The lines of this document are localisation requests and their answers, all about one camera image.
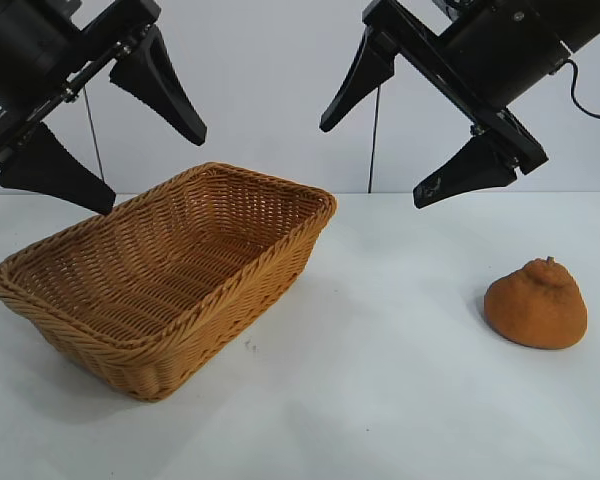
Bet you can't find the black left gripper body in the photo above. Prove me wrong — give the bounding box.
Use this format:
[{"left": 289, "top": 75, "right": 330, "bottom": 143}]
[{"left": 0, "top": 0, "right": 162, "bottom": 177}]

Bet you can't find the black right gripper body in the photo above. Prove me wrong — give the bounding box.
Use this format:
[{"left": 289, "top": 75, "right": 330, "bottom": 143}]
[{"left": 362, "top": 0, "right": 600, "bottom": 175}]

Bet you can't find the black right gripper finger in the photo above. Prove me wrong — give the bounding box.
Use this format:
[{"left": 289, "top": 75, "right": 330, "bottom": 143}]
[
  {"left": 412, "top": 132, "right": 521, "bottom": 210},
  {"left": 319, "top": 27, "right": 399, "bottom": 134}
]

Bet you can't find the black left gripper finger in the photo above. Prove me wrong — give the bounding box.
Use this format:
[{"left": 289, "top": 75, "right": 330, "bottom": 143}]
[
  {"left": 108, "top": 23, "right": 209, "bottom": 147},
  {"left": 0, "top": 122, "right": 117, "bottom": 217}
]

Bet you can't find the tan woven wicker basket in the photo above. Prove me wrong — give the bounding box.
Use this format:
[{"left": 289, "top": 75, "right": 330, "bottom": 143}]
[{"left": 0, "top": 160, "right": 339, "bottom": 403}]

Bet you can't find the bumpy orange fruit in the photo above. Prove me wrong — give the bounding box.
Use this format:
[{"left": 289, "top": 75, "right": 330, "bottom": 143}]
[{"left": 483, "top": 255, "right": 590, "bottom": 350}]

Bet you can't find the black cable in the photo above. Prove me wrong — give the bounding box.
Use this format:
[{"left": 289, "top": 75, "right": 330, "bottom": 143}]
[{"left": 562, "top": 58, "right": 600, "bottom": 120}]

